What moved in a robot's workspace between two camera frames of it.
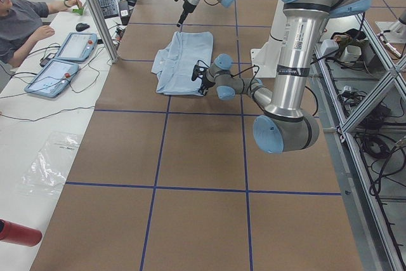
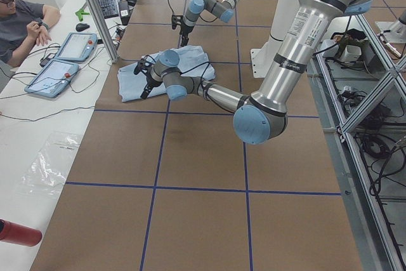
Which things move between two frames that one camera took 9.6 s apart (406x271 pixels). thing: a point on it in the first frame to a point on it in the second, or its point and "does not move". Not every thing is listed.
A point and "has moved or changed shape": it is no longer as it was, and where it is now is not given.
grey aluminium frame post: [91, 0] does not move
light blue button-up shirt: [174, 65] has moved or changed shape
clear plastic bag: [45, 174] does not move
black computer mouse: [80, 26] does not move
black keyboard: [108, 3] does not move
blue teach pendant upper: [77, 47] does not move
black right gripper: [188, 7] to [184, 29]
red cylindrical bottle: [12, 233] does not move
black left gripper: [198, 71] to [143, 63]
